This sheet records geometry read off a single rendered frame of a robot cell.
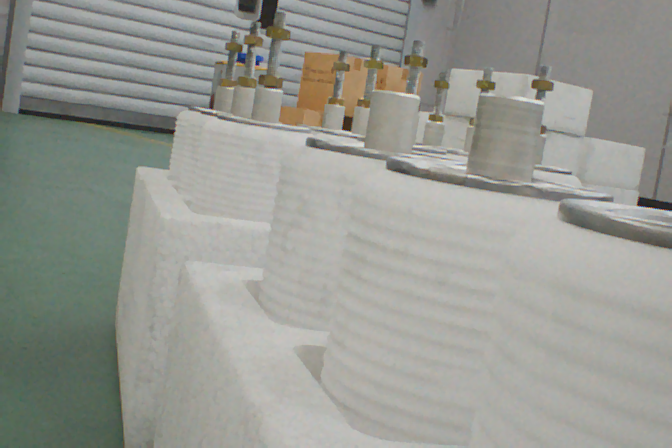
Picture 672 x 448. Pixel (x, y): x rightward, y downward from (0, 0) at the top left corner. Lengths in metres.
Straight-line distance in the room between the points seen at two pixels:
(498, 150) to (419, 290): 0.06
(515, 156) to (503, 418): 0.13
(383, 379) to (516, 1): 7.24
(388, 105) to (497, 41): 7.13
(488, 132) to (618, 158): 3.52
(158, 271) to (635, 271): 0.51
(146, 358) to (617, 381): 0.53
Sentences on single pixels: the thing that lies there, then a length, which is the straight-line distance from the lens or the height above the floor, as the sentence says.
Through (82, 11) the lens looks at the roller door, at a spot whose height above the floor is 0.69.
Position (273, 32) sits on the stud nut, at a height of 0.32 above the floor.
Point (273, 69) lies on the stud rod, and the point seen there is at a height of 0.30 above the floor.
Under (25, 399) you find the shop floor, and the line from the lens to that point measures 0.80.
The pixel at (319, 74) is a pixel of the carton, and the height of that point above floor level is 0.49.
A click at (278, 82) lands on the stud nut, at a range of 0.72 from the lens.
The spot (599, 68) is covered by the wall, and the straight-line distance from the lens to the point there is 6.85.
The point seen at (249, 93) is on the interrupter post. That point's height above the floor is 0.28.
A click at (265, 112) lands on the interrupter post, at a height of 0.26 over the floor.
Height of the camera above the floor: 0.26
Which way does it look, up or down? 5 degrees down
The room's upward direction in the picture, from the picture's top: 9 degrees clockwise
